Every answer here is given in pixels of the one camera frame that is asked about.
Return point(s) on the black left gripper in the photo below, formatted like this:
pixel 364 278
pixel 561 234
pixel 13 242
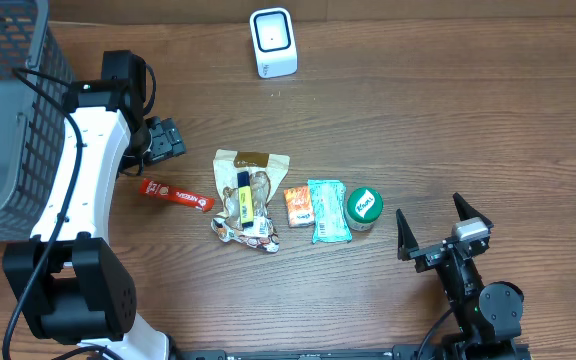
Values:
pixel 166 141

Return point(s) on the clear brown snack bag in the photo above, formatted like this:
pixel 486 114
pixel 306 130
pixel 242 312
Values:
pixel 266 173

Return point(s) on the orange snack packet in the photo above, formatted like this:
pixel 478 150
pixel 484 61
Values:
pixel 299 206

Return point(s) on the grey plastic mesh basket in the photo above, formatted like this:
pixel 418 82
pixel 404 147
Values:
pixel 31 129

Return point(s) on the teal tissue packet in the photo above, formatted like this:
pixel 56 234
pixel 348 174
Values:
pixel 328 204

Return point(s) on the white barcode scanner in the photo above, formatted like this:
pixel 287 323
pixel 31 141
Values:
pixel 273 42

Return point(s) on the green lid Knorr jar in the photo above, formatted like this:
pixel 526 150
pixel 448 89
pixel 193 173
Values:
pixel 363 208

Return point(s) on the red snack bar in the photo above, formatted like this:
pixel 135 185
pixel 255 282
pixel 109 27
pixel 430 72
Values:
pixel 176 195

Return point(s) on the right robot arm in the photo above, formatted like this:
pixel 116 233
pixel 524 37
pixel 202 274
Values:
pixel 482 321

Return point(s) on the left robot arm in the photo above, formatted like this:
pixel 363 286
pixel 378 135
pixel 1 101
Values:
pixel 69 284

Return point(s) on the yellow highlighter pen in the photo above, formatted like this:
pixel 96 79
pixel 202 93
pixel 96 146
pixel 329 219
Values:
pixel 246 209

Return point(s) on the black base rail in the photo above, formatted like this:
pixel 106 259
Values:
pixel 397 352

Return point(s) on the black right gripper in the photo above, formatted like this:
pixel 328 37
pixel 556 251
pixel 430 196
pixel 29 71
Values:
pixel 441 250

